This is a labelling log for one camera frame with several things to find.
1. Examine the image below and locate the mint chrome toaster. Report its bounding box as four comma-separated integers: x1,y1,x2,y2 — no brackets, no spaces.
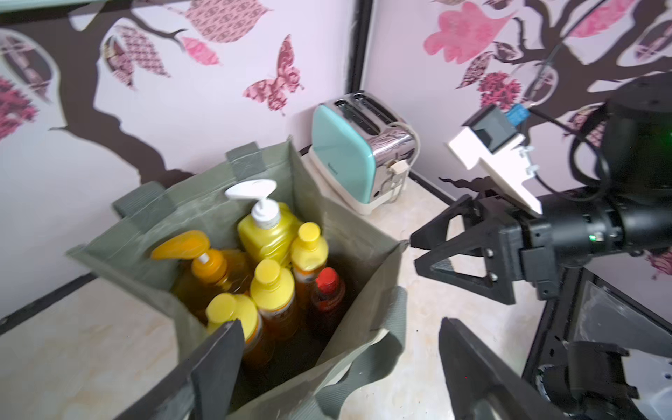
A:
308,91,421,215

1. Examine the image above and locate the yellow pump soap bottle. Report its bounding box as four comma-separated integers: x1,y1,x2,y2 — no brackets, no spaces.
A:
225,178,302,268

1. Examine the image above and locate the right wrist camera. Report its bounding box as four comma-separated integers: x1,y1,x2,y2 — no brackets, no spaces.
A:
446,104,543,215

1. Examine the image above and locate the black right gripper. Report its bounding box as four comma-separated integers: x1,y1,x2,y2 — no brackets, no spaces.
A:
411,194,625,306

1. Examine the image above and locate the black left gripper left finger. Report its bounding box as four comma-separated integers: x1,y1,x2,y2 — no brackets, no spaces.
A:
117,320,245,419

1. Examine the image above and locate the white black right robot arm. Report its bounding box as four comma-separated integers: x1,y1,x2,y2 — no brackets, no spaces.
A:
411,73,671,419

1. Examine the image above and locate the orange bottle yellow cap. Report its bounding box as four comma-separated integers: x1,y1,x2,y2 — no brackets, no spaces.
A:
250,259,300,341
290,222,329,309
204,291,274,369

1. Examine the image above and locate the green fabric shopping bag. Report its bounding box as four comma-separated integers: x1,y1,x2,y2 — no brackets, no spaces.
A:
69,142,407,419

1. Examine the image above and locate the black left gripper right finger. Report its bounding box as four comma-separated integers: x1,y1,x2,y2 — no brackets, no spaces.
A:
439,318,565,419

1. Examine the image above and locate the red soap bottle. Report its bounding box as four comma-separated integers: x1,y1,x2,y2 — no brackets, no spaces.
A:
307,267,347,340

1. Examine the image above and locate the large orange pump soap bottle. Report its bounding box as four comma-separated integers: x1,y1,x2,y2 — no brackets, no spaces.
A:
150,230,253,325

